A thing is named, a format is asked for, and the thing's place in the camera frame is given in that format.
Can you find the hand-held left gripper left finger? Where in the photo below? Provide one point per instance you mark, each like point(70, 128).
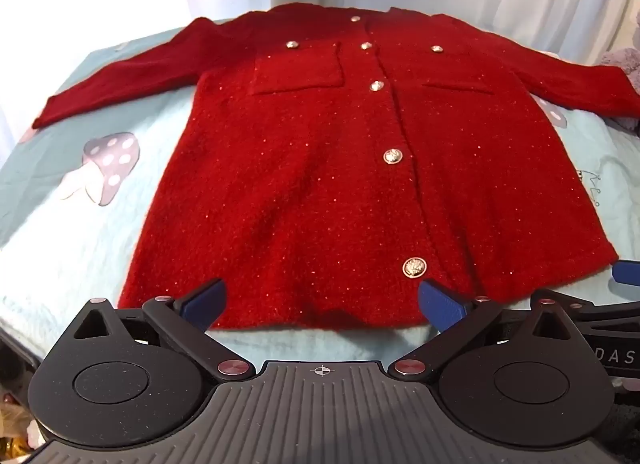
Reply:
point(207, 302)

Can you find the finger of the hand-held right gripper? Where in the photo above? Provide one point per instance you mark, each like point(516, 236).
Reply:
point(600, 309)
point(628, 275)

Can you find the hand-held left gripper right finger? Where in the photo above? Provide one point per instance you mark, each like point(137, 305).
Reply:
point(439, 307)

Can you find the red knit cardigan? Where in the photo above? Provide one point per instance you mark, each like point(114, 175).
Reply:
point(345, 184)

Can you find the light blue mushroom print bedsheet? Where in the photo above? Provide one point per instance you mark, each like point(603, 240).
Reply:
point(60, 204)

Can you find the purple plush toy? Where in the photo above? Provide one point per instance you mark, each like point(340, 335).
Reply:
point(623, 51)

